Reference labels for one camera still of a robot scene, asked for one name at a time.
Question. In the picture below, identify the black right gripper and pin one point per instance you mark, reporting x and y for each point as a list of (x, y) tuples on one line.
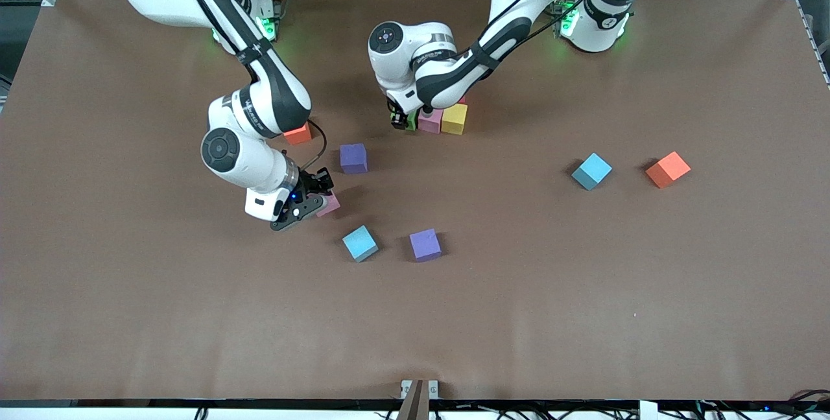
[(309, 183)]

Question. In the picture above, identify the green foam cube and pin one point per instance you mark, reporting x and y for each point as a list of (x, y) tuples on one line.
[(412, 122)]

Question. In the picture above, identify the pink foam cube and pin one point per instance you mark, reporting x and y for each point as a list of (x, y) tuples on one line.
[(430, 120), (330, 205)]

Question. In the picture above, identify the yellow foam cube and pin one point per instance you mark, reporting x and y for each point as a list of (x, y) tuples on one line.
[(454, 119)]

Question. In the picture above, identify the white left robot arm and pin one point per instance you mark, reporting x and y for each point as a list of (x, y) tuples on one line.
[(402, 57)]

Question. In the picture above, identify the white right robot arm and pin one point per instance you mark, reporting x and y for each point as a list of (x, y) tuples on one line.
[(246, 154)]

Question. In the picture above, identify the purple foam cube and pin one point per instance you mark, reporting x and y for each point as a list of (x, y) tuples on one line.
[(425, 245), (353, 158)]

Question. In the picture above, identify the orange foam cube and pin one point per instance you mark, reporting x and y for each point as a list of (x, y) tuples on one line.
[(298, 135), (668, 169)]

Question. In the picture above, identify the blue foam cube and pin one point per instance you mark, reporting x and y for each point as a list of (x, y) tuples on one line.
[(591, 171), (360, 243)]

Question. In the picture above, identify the brown paper table cover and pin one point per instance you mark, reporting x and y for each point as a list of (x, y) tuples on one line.
[(415, 316)]

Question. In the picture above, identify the brown wooden strip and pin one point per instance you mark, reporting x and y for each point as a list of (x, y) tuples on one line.
[(415, 404)]

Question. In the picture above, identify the grey metal table bracket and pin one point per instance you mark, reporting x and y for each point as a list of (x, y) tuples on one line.
[(433, 389)]

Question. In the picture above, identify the perforated aluminium side rail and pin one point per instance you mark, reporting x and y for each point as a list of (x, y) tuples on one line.
[(814, 41)]

